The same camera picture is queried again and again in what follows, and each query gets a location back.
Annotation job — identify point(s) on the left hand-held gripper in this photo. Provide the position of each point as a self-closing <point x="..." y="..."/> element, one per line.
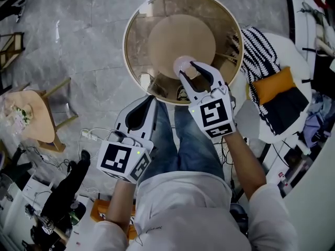
<point x="115" y="158"/>

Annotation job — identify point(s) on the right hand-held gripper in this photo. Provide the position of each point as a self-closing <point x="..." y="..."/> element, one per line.
<point x="213" y="114"/>

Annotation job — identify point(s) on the person's left forearm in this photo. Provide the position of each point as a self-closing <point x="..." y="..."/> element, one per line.
<point x="119" y="205"/>

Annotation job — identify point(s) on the person's right forearm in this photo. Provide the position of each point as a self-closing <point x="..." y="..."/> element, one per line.
<point x="243" y="163"/>

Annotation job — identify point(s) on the round glass side table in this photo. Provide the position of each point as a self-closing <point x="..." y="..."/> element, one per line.
<point x="183" y="4"/>

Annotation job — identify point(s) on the person's right sneaker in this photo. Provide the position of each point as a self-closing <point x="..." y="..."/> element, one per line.
<point x="181" y="94"/>

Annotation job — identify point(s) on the white power strip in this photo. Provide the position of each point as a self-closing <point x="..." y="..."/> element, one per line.
<point x="89" y="135"/>

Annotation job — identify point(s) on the black white zigzag blanket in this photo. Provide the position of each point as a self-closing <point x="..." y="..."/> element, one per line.
<point x="256" y="51"/>

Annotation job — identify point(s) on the orange cushion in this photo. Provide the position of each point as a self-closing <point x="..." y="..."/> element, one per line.
<point x="274" y="85"/>

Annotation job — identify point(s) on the black cushion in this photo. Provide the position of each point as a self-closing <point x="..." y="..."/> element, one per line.
<point x="285" y="111"/>

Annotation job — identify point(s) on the white armchair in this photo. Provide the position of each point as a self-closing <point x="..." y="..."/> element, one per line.
<point x="288" y="48"/>

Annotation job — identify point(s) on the light wooden side table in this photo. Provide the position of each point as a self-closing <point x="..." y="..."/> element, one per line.
<point x="42" y="119"/>

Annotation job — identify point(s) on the person's white shirt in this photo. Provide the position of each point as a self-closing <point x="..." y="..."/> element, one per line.
<point x="188" y="213"/>

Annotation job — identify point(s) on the white flower arrangement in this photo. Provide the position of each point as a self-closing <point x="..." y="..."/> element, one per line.
<point x="21" y="116"/>

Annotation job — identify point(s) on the pile of clothes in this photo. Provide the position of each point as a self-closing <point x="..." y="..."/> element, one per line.
<point x="316" y="124"/>

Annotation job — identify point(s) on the black bag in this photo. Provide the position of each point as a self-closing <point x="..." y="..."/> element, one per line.
<point x="324" y="74"/>

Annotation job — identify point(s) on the wooden open rack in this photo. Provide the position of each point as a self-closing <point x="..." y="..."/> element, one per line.
<point x="11" y="51"/>

